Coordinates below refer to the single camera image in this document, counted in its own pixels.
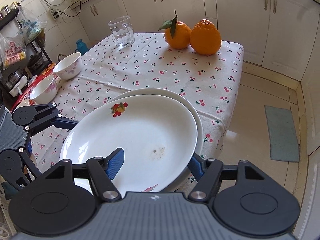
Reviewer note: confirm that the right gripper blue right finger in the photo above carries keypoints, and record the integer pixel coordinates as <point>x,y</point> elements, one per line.
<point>207,174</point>

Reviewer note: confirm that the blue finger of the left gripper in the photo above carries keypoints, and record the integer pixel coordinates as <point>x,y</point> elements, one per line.
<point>13,163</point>
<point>36,118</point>

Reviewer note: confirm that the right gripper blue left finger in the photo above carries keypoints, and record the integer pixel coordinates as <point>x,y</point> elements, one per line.
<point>101,173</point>

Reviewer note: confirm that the white plate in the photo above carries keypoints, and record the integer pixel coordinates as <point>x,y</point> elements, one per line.
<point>157,92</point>
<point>158,132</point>

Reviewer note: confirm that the white bowl pink flowers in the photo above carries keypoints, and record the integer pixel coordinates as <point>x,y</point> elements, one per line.
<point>45,91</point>

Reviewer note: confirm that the white bowl floral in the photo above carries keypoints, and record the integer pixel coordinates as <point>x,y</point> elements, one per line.
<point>69,67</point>

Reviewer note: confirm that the white kitchen cabinets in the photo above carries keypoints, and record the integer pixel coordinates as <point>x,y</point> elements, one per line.
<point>278,37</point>

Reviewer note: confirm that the black metal shelf rack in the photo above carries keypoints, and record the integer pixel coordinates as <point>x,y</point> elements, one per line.
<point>15,78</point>

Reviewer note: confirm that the red milk tea carton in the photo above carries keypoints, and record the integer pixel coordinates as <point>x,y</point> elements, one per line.
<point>26,94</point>

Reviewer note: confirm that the teal thermos jug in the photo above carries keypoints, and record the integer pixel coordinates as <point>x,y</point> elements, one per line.
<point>81,47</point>

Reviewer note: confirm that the green floor mat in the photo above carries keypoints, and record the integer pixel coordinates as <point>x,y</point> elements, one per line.
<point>282,135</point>

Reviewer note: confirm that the plastic bag with snacks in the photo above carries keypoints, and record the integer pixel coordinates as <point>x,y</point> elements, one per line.
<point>13,50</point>

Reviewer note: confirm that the hanging bag with blue print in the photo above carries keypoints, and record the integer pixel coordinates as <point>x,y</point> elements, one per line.
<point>32,27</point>

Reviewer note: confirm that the cherry print tablecloth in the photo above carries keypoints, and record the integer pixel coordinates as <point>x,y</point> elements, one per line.
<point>209,83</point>

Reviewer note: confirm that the glass mug with water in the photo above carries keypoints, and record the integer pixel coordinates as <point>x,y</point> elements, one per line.
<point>122,30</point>

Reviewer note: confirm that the bumpy orange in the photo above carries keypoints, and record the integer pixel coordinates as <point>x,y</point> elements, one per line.
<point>205,39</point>

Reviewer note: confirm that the orange with leaf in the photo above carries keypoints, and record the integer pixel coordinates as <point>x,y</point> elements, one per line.
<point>176,33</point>

